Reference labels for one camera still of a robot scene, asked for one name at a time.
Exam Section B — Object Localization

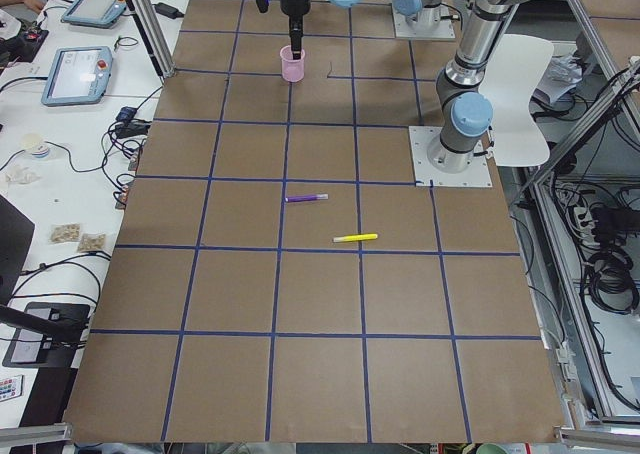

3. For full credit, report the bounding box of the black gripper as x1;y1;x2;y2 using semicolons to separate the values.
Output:
280;0;311;60

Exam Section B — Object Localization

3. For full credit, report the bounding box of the purple pen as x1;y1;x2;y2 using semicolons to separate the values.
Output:
285;193;329;203

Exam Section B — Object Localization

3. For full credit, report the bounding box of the pink mesh cup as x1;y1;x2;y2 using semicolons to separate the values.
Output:
279;45;305;83

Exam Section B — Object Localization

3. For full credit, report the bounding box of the paper cup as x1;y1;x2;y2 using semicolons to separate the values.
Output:
21;133;50;159

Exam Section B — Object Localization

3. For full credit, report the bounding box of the blue black small device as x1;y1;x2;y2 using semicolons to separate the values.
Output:
116;106;137;124

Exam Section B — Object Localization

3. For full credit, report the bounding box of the black power adapter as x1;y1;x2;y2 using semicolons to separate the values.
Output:
114;120;151;139

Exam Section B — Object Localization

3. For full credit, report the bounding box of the far teach pendant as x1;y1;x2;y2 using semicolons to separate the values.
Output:
61;0;127;29

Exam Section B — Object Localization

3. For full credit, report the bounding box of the teach pendant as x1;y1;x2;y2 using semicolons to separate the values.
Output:
41;46;113;107
61;0;127;29

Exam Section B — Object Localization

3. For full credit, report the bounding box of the near teach pendant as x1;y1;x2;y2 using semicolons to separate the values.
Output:
41;46;113;107

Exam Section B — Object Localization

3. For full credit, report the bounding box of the yellow pen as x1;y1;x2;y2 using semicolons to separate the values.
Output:
332;233;379;243

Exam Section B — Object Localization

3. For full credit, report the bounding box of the white chair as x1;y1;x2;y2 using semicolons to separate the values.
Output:
479;34;554;167

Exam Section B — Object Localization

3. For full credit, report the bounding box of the person hand at desk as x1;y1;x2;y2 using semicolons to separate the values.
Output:
0;0;45;13

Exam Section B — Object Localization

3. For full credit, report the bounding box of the snack bag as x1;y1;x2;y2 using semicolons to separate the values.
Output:
77;233;107;253
49;223;82;244

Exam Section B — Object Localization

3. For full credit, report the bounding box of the crumpled tissue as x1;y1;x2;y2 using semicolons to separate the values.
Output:
5;165;40;185

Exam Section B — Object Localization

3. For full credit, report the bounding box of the power strip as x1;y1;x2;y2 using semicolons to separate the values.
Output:
562;189;595;244

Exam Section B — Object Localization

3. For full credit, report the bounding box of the remote control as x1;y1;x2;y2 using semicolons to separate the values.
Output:
0;375;24;402

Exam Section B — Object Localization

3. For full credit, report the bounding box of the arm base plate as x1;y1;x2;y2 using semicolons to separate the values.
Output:
408;126;493;188
392;5;456;41

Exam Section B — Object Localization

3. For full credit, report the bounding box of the aluminium frame post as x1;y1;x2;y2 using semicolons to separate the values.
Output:
125;0;175;79

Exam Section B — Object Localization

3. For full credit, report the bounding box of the black cable bundle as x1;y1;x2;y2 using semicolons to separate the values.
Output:
59;118;151;205

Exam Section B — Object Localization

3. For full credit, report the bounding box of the black camera stand base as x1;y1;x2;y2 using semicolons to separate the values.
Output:
1;302;90;368

